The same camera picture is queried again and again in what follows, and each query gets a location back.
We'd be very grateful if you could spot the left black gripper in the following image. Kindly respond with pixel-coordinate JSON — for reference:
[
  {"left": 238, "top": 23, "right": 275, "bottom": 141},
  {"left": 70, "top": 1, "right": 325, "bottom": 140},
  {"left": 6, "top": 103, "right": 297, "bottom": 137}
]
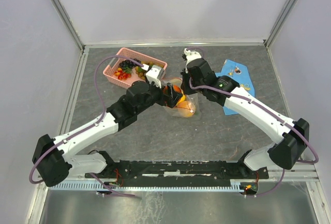
[{"left": 136, "top": 79, "right": 182, "bottom": 114}]

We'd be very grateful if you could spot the orange persimmon toy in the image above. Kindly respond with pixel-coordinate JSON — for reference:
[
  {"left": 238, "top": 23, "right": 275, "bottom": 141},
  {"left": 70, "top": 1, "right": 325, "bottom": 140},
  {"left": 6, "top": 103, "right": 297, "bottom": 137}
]
[{"left": 163, "top": 84, "right": 186, "bottom": 100}]

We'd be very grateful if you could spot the yellow orange peach toy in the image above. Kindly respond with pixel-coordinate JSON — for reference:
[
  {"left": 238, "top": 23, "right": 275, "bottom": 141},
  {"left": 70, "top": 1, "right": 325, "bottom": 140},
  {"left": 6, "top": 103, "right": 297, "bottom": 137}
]
[{"left": 176, "top": 101, "right": 196, "bottom": 118}]

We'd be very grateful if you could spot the clear zip top bag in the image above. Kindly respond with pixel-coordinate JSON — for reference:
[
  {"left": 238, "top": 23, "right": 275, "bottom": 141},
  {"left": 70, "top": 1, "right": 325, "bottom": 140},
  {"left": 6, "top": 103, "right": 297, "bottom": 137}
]
[{"left": 163, "top": 78, "right": 201, "bottom": 120}]

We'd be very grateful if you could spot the small red fruits toy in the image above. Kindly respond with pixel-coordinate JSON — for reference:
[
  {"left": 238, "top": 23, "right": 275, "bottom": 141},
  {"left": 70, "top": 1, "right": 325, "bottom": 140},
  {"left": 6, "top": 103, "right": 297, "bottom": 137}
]
[{"left": 113, "top": 67, "right": 132, "bottom": 81}]

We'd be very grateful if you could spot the dark grape bunch toy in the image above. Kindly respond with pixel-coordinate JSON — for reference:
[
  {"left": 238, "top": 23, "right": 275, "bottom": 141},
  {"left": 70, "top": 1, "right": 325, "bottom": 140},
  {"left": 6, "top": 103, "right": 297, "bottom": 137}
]
[{"left": 119, "top": 58, "right": 141, "bottom": 69}]

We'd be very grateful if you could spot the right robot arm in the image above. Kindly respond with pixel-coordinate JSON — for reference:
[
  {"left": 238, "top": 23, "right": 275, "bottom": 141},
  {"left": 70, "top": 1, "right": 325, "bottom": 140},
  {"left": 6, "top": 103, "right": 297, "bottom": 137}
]
[{"left": 181, "top": 58, "right": 309, "bottom": 178}]

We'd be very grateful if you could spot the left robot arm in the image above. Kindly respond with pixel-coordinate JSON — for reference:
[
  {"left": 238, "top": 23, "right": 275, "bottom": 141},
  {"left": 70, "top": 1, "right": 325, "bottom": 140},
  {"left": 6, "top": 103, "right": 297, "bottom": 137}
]
[{"left": 32, "top": 81, "right": 184, "bottom": 187}]

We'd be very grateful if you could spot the green longan bunch toy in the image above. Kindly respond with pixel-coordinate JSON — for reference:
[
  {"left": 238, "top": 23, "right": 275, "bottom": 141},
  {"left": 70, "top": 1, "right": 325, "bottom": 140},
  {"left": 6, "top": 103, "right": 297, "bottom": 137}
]
[{"left": 134, "top": 62, "right": 164, "bottom": 81}]

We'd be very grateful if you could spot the pink plastic basket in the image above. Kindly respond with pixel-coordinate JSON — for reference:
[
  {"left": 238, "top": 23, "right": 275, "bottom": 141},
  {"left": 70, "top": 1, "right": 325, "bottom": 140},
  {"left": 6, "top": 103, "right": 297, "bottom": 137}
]
[{"left": 103, "top": 48, "right": 168, "bottom": 88}]

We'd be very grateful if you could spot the blue cartoon cloth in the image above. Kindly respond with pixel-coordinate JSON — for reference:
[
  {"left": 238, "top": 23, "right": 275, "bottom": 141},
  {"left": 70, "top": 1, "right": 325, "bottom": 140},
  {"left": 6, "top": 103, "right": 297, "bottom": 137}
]
[{"left": 216, "top": 58, "right": 256, "bottom": 116}]

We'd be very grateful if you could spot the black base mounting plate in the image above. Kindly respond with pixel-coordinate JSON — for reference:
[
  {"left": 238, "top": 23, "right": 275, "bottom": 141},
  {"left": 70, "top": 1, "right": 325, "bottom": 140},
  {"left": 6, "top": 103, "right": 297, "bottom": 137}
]
[{"left": 96, "top": 160, "right": 269, "bottom": 187}]

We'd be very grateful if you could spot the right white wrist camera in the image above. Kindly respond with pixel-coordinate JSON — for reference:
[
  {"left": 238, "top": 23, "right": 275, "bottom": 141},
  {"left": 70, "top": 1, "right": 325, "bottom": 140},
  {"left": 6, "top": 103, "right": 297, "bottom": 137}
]
[{"left": 182, "top": 48, "right": 203, "bottom": 63}]

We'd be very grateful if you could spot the light blue cable duct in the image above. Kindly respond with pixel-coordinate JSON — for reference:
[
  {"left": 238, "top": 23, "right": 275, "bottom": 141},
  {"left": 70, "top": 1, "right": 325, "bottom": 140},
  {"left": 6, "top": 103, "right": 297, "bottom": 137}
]
[{"left": 50, "top": 180, "right": 244, "bottom": 193}]

